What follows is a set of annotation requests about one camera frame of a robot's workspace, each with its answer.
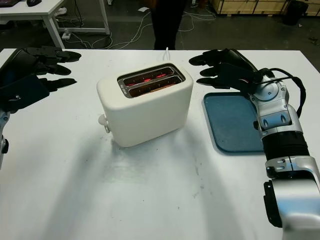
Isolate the person in cream top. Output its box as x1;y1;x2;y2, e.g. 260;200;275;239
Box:
149;0;186;50

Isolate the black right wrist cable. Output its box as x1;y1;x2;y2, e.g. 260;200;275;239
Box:
254;67;307;114

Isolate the black waste bin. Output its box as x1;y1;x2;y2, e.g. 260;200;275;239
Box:
282;0;310;26

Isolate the white metal-legged desk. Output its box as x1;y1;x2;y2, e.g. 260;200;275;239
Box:
0;0;111;50

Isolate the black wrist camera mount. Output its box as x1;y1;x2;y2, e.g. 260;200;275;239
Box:
0;74;51;114
214;62;256;91

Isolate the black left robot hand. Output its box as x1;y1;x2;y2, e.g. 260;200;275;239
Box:
0;46;82;92

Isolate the blue plastic tray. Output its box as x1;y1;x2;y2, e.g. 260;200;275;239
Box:
201;92;266;156

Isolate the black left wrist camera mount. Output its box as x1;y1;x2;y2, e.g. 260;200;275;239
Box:
0;74;51;114

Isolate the cream two-slot toaster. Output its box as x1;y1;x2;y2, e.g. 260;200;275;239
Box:
96;61;194;148

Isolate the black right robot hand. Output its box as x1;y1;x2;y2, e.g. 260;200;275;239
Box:
188;48;261;94

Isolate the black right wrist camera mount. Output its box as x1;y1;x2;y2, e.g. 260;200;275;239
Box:
214;62;256;91

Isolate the white floor cable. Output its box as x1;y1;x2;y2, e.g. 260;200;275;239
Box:
72;11;216;50

